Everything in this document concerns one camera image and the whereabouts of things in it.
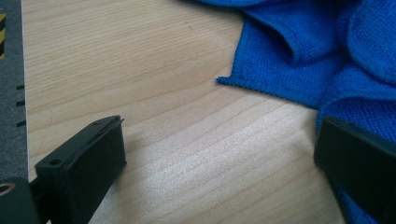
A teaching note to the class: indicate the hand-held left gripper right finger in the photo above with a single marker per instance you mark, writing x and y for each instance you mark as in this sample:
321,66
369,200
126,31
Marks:
358,161

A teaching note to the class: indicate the blue cloth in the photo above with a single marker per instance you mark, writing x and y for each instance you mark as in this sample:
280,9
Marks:
280,62

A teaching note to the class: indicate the black stand with striped base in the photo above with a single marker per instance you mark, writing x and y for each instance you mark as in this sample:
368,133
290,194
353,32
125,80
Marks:
2,37

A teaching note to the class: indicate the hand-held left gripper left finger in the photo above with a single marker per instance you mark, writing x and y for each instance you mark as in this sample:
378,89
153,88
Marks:
84,165

